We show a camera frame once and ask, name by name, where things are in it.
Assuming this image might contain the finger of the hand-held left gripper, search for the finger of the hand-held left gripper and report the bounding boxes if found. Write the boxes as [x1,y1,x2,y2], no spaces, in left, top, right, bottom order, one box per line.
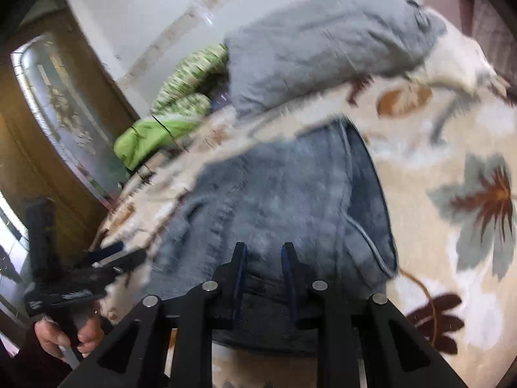
[87,240,126,263]
[92,248,148,279]

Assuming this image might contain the lime green cloth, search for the lime green cloth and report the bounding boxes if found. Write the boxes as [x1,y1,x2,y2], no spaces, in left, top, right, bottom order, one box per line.
[113,113,203,170]

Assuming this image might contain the cream white cloth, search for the cream white cloth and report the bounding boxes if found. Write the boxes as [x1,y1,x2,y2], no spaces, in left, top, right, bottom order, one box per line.
[404,12,512,100]

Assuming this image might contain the black cable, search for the black cable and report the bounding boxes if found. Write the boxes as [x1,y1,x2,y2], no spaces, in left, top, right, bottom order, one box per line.
[137,115,190,182]

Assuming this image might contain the person's left forearm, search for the person's left forearm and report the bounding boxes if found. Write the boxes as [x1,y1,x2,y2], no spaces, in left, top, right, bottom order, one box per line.
[8,343,77,388]

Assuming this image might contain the purple shiny cloth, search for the purple shiny cloth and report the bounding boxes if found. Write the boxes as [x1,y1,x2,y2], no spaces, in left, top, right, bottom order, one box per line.
[210,91,235,110]

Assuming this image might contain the person's left hand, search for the person's left hand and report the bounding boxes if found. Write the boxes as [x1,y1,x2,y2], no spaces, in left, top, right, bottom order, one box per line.
[34,309,106,360]

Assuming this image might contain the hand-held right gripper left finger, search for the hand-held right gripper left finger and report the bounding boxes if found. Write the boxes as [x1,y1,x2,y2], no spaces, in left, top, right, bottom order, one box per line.
[58,242,248,388]

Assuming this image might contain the wooden headboard with mirror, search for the wooden headboard with mirror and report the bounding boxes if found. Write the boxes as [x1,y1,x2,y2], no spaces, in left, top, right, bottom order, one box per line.
[0,4,140,332]

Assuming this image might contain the leaf print blanket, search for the leaf print blanket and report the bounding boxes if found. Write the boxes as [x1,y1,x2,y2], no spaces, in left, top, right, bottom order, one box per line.
[95,69,517,388]

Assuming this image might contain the grey quilted pillow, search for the grey quilted pillow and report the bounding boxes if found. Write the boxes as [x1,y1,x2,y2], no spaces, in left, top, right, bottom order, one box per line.
[222,0,447,118]

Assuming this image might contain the blue denim pants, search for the blue denim pants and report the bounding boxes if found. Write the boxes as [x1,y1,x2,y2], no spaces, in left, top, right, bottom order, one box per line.
[145,115,400,356]

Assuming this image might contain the green patterned knit cloth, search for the green patterned knit cloth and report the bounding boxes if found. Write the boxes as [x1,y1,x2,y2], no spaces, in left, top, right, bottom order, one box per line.
[151,42,231,116]

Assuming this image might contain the striped beige cushion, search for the striped beige cushion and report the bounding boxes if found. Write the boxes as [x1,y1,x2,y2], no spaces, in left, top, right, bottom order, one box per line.
[469,0,517,90]

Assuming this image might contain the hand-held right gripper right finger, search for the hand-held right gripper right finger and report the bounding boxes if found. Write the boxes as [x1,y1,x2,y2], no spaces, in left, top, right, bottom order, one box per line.
[280,242,469,388]

